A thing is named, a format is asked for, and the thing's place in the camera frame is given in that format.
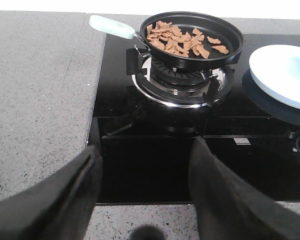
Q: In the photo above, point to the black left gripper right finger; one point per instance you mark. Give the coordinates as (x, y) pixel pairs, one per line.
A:
(228, 208)

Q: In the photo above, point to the left gas burner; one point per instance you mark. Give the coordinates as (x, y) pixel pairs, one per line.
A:
(180, 85)

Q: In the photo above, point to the left black pan support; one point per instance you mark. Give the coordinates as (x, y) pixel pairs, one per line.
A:
(133, 62)

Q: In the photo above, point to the black glass cooktop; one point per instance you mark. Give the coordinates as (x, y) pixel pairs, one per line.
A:
(146, 146)

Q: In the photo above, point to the light blue plate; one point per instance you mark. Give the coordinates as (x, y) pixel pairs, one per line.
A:
(276, 70)

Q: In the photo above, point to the brown meat slices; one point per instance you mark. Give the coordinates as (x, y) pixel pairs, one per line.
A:
(171, 39)

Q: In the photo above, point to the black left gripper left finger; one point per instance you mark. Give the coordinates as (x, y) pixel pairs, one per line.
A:
(57, 208)

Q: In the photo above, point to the black frying pan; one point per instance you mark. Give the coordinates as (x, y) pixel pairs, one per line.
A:
(211, 26)

